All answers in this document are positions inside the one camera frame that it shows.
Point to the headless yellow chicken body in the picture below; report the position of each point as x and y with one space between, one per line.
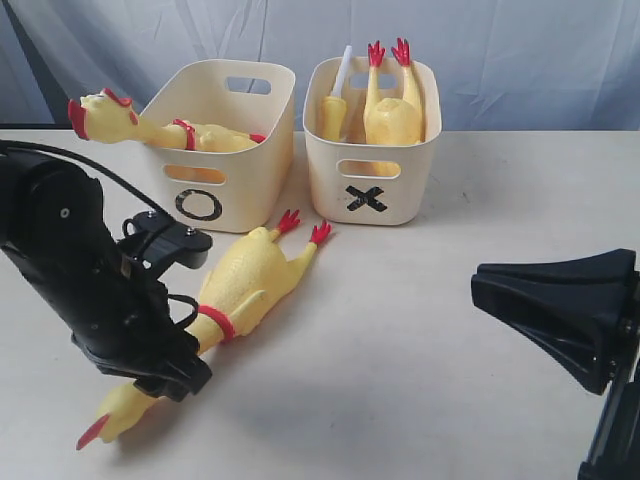
393 121

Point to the cream bin with X mark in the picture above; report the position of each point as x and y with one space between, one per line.
352 182

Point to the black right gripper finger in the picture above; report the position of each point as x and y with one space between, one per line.
541 298

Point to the small yellow rubber chicken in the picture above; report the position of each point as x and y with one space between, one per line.
251 277

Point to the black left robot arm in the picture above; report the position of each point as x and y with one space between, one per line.
108 291

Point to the large yellow rubber chicken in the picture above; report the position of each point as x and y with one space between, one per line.
107 118

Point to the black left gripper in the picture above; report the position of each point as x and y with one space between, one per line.
131 334

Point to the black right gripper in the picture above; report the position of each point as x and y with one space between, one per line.
604 355

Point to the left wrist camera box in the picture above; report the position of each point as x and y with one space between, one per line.
161 241

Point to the cream bin with O mark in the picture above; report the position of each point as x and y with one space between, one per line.
227 192

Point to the white backdrop cloth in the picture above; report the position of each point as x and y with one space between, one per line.
500 65

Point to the broken chicken head with squeaker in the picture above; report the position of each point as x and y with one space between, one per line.
334 106

